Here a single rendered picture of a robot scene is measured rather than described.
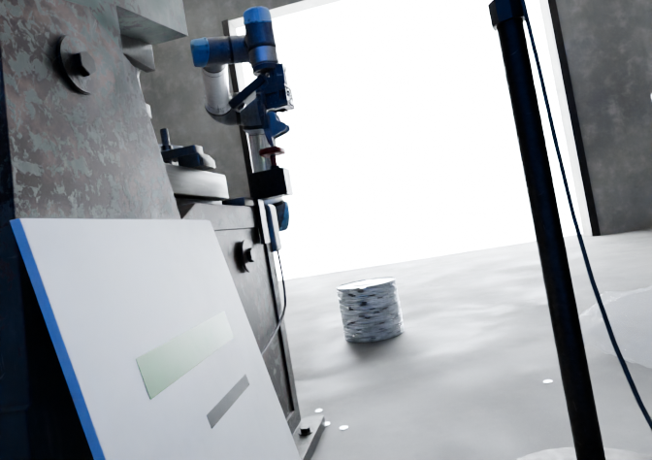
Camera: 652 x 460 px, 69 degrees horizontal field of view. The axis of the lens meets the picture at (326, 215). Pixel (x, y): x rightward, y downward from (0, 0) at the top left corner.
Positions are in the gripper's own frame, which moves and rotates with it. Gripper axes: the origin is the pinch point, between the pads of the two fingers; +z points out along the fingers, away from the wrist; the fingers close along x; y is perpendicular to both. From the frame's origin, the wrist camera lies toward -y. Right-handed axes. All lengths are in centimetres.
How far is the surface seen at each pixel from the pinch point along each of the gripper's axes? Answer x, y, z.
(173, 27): -17.6, -13.4, -27.8
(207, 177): -19.0, -10.5, 8.2
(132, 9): -34.4, -13.4, -24.9
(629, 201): 437, 249, 47
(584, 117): 437, 222, -49
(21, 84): -73, -6, 3
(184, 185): -30.3, -10.4, 10.9
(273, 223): 7.3, -5.2, 20.2
